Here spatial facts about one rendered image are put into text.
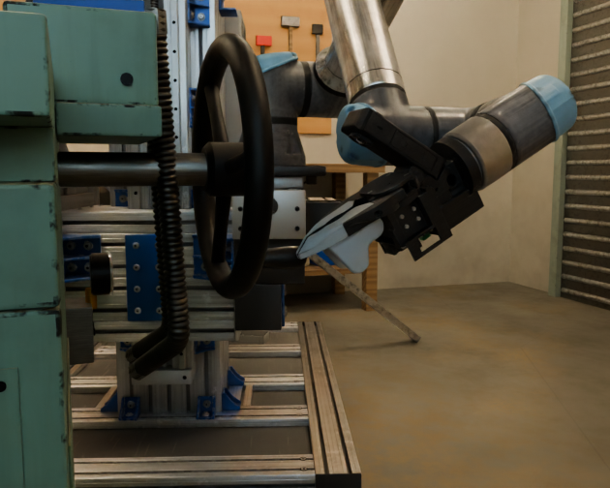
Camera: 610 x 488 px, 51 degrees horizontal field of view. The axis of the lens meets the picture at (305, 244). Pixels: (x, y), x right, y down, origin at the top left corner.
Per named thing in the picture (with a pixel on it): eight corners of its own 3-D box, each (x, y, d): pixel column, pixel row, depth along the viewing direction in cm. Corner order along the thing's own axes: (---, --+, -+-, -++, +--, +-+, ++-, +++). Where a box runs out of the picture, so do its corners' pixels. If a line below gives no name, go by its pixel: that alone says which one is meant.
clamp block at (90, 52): (159, 106, 62) (157, 11, 61) (6, 101, 58) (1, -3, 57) (142, 118, 76) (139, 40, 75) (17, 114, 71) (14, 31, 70)
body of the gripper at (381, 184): (411, 265, 67) (498, 205, 69) (376, 194, 64) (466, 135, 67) (378, 256, 74) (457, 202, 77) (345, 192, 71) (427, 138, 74)
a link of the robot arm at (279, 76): (236, 120, 139) (235, 56, 137) (295, 121, 143) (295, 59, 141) (247, 115, 127) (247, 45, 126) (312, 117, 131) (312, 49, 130)
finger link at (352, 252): (330, 299, 64) (402, 250, 67) (303, 250, 63) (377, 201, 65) (319, 293, 67) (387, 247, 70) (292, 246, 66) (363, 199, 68)
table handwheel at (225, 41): (254, -26, 67) (209, 147, 91) (48, -48, 60) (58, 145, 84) (312, 206, 54) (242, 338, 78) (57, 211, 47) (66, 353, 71)
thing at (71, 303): (97, 362, 90) (94, 307, 89) (0, 372, 86) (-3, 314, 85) (94, 347, 98) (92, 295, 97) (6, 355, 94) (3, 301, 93)
